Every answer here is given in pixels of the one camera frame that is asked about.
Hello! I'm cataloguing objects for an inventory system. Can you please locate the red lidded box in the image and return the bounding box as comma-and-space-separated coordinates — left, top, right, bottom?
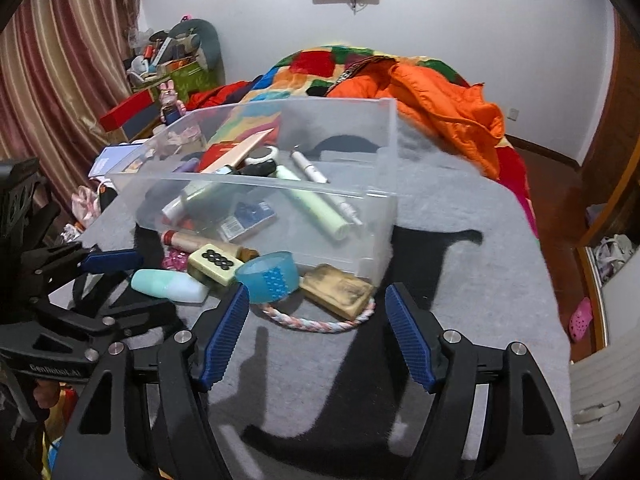
99, 91, 161, 133

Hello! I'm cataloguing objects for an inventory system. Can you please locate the orange padded jacket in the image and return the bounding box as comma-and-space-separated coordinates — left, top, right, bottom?
327, 60, 506, 181

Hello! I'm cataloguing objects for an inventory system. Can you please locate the clear plastic storage box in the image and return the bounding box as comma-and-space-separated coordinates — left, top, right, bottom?
105, 97, 399, 286

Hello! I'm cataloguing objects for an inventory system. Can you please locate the small blue box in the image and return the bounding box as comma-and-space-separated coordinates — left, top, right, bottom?
220, 200, 278, 241

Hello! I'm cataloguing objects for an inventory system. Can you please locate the white clip pen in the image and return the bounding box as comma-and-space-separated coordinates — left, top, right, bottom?
327, 191, 364, 227

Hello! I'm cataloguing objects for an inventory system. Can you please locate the green glass bottle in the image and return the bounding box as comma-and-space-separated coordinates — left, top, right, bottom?
161, 180, 246, 223

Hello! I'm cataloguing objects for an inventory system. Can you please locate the cream box with black dots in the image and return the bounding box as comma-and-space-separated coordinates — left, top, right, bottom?
187, 243, 237, 286

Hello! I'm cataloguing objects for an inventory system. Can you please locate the grey blanket with black letters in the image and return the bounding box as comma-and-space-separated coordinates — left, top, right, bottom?
75, 125, 573, 466

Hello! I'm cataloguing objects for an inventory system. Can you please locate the braided rope ring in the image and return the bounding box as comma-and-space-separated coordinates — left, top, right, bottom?
260, 296, 376, 335

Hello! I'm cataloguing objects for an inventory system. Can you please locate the white plastic cabinet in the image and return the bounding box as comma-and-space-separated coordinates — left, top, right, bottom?
567, 330, 640, 466

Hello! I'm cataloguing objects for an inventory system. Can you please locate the light teal bottle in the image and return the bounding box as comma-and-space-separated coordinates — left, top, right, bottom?
131, 269, 211, 303

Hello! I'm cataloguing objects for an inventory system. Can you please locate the light green tube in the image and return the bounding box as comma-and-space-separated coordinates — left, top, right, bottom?
275, 166, 356, 241

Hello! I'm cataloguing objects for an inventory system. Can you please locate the tan sponge block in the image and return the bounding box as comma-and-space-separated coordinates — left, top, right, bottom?
299, 263, 376, 320

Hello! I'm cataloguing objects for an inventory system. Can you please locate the pink bunny toy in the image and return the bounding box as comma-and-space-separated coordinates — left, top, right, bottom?
159, 79, 187, 116

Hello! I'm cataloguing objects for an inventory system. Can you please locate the pink cloth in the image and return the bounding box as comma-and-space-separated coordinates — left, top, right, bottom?
70, 185, 101, 226

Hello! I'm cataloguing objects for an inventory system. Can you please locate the pale blue notebook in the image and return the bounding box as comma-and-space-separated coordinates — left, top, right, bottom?
89, 144, 146, 178

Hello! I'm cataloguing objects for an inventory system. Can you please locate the white bag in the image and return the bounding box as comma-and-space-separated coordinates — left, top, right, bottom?
592, 234, 638, 281

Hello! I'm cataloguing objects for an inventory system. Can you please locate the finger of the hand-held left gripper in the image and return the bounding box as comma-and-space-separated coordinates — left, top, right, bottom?
30, 297, 182, 341
32, 242, 144, 286

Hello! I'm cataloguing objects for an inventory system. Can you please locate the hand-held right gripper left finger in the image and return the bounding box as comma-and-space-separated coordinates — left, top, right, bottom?
50, 284, 251, 480

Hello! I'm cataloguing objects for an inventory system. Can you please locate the striped reddish curtain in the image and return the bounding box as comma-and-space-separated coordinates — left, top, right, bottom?
0, 0, 146, 211

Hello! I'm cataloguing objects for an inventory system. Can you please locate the blue tape roll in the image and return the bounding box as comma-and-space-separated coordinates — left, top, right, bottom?
235, 251, 300, 304

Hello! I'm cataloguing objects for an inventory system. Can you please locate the colourful patchwork blanket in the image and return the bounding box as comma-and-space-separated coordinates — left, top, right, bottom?
220, 44, 538, 236

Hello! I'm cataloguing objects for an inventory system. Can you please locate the pink clog shoe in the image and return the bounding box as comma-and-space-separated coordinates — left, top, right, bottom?
570, 296, 595, 343

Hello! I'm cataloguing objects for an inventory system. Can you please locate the rose cosmetic tube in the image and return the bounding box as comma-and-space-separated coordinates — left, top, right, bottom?
161, 229, 261, 261

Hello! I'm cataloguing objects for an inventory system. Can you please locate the white cylinder tube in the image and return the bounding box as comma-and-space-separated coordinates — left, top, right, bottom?
290, 149, 331, 184

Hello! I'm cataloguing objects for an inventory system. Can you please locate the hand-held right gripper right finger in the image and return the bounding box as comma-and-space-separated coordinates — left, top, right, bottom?
384, 282, 583, 480

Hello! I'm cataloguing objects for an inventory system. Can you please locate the grey neck pillow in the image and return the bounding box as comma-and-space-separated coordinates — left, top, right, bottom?
170, 18, 221, 71

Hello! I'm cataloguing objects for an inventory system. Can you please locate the red garment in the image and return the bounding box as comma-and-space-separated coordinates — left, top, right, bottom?
187, 80, 261, 108

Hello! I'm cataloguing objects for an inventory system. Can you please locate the wooden door frame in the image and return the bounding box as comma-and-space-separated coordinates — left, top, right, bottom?
575, 10, 640, 171

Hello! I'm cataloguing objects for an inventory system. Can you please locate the green cardboard box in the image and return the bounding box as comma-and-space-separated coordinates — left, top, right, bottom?
170, 60, 216, 98

